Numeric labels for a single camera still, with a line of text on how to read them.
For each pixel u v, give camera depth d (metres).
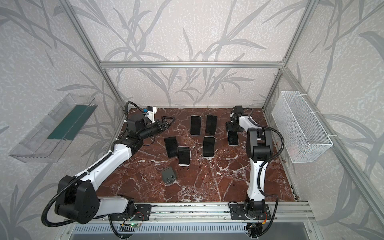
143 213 0.73
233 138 0.99
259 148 0.58
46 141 0.64
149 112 0.73
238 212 0.73
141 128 0.63
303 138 0.62
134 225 0.70
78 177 0.42
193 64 0.96
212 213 0.75
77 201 0.40
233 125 0.94
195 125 0.99
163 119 0.70
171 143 0.90
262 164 0.59
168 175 0.81
